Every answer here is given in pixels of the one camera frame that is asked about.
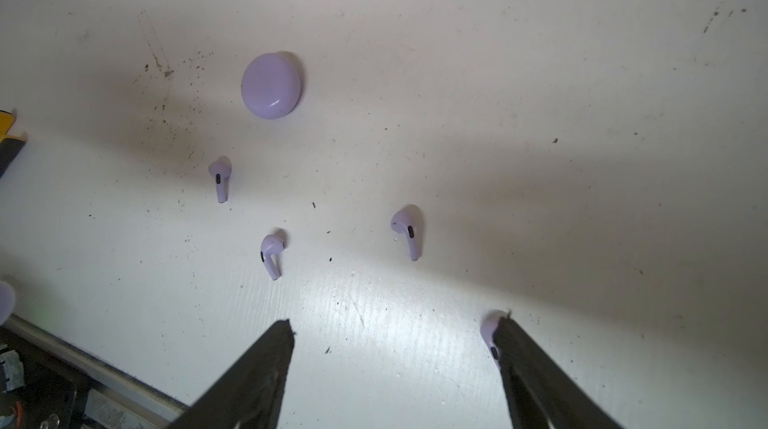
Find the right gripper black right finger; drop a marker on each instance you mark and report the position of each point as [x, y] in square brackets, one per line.
[539, 393]

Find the yellow black utility knife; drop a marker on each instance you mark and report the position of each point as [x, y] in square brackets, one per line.
[10, 145]

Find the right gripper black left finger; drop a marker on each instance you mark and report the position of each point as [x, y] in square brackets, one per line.
[250, 393]

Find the grey felt glasses case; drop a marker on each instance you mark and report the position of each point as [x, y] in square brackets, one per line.
[7, 301]

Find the purple round charging case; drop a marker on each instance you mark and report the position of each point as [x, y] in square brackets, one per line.
[271, 86]

